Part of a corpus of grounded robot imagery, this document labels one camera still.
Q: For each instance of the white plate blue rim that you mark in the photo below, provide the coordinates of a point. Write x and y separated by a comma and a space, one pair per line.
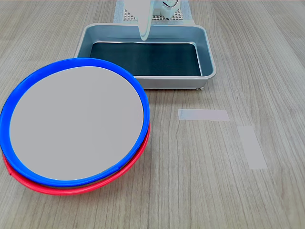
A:
76, 121

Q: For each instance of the black mat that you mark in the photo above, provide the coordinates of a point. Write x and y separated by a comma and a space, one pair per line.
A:
147, 59

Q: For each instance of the steel tray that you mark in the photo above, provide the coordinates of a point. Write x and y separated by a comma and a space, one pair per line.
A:
171, 82

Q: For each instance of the translucent tape strip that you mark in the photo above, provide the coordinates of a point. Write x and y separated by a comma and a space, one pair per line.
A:
252, 148
202, 115

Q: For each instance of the white plate red rim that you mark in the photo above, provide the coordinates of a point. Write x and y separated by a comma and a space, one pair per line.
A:
71, 192

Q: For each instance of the pale perforated base plate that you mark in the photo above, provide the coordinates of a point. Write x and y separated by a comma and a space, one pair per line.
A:
177, 15

